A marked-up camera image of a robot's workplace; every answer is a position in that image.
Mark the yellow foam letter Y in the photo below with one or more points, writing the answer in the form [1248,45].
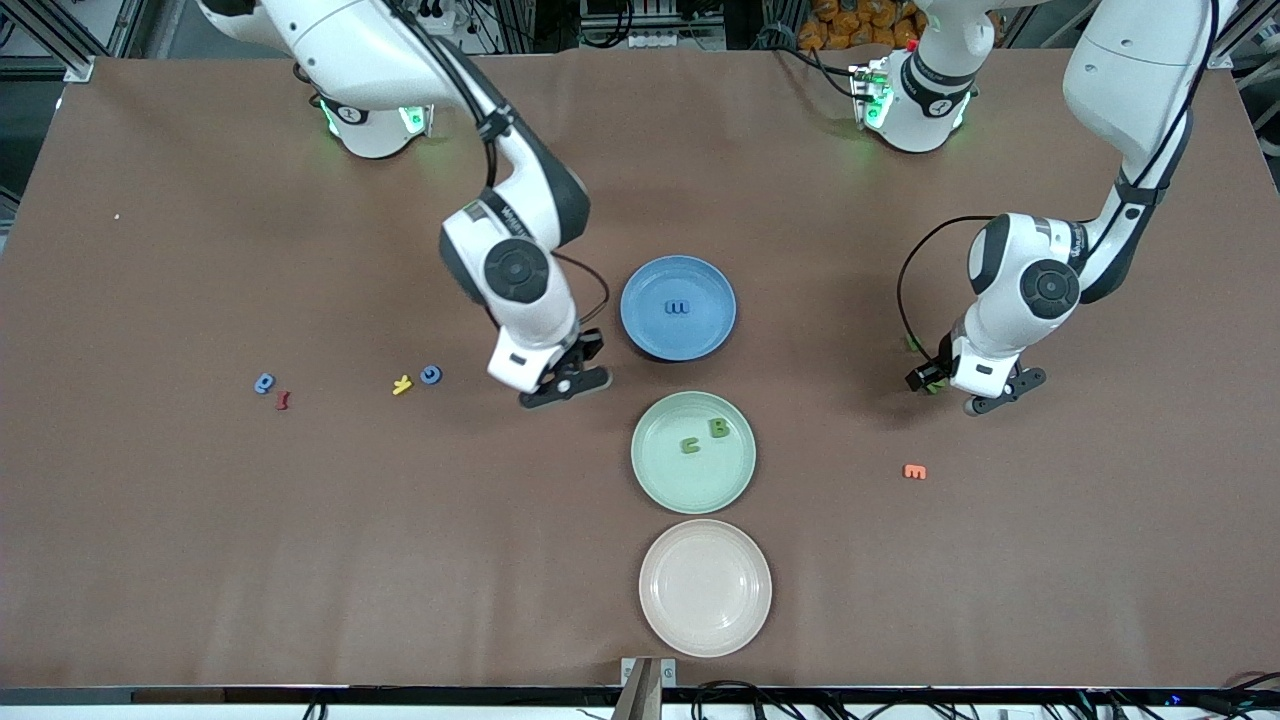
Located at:
[402,385]

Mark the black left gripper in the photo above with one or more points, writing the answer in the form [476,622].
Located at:
[928,374]

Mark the metal camera post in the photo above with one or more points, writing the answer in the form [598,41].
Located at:
[645,690]

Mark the blue foam letter Q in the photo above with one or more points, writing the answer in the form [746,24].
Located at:
[264,383]

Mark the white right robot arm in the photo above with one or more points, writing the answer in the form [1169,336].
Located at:
[340,50]

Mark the green foam letter B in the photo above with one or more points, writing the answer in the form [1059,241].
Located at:
[718,428]

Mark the green plate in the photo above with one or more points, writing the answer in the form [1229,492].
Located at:
[690,485]

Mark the blue plate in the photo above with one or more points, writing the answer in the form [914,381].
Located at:
[660,335]

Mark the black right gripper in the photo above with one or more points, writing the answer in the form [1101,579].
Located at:
[589,346]

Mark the bag of orange items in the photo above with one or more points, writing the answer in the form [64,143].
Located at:
[860,25]

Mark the long white power strip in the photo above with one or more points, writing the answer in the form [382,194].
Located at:
[675,41]

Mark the blue foam letter G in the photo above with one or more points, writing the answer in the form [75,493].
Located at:
[430,374]

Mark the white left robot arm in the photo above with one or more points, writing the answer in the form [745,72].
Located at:
[1130,80]

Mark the beige plate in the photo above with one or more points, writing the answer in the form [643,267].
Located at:
[705,588]

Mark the brown table cover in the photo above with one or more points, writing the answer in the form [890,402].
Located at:
[500,600]

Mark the white power strip with plugs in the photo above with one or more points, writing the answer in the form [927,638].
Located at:
[435,20]

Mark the aluminium frame profile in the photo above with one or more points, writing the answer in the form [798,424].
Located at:
[70,55]
[1235,45]

